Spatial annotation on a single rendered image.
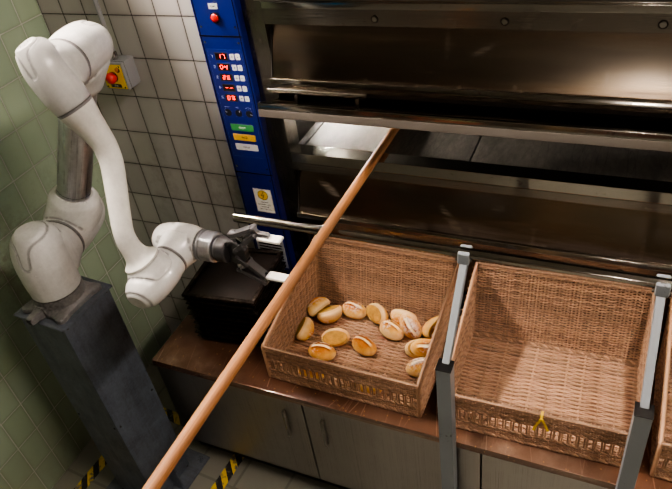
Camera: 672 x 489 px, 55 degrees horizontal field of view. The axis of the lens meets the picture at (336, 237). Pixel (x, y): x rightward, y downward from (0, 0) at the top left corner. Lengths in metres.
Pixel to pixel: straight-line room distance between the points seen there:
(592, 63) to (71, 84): 1.31
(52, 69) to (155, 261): 0.53
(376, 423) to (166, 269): 0.83
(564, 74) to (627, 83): 0.16
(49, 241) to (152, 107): 0.70
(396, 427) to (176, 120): 1.32
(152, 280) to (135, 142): 0.98
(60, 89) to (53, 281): 0.63
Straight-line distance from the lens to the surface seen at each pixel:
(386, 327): 2.31
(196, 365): 2.43
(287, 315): 2.31
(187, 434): 1.43
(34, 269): 2.08
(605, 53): 1.85
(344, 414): 2.18
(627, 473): 1.92
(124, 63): 2.41
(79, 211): 2.16
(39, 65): 1.74
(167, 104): 2.46
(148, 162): 2.69
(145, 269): 1.79
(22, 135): 2.58
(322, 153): 2.23
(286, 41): 2.09
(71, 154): 2.05
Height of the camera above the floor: 2.29
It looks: 37 degrees down
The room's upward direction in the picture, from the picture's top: 9 degrees counter-clockwise
